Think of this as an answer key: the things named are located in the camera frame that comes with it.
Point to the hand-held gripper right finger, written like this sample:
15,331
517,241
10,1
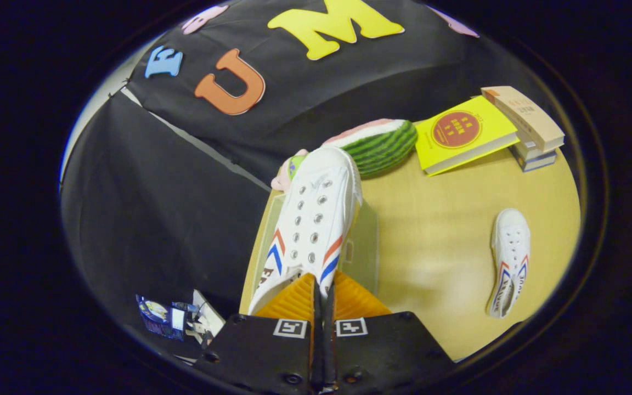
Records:
387,351

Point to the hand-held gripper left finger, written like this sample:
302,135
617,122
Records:
266,351

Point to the beige fabric storage box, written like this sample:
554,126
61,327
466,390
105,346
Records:
364,247

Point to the white striped canvas shoe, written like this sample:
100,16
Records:
316,208
511,247

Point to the white printed card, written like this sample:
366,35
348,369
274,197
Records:
206,321

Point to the blue printed packet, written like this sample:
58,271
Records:
157,317

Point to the pink and green plush toy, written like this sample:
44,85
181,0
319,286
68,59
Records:
286,173

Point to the watermelon slice plush toy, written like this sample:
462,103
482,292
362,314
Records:
384,145

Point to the yellow book with red circle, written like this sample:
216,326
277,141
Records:
461,134

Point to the blue cover book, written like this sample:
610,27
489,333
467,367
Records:
538,163

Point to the grey cover book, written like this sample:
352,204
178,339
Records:
530,151

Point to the tan cover book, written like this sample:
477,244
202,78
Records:
527,118

